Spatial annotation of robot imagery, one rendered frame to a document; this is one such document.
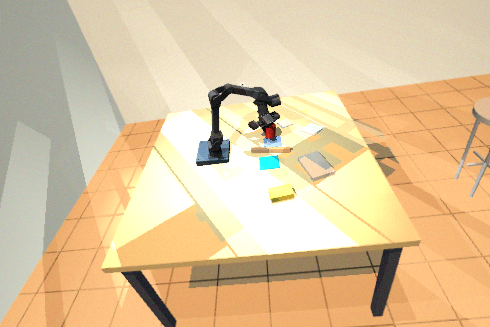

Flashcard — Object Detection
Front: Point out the red cup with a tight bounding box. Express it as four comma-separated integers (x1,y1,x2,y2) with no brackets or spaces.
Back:
265,123,276,138

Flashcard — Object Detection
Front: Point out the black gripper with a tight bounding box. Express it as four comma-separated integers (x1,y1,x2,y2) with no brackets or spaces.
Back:
248,110,280,133

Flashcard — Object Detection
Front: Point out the yellow rectangular block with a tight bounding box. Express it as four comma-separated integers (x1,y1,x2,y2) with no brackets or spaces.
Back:
268,183,294,203

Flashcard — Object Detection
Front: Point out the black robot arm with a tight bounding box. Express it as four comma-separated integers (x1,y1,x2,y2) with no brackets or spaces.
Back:
207,83,281,158

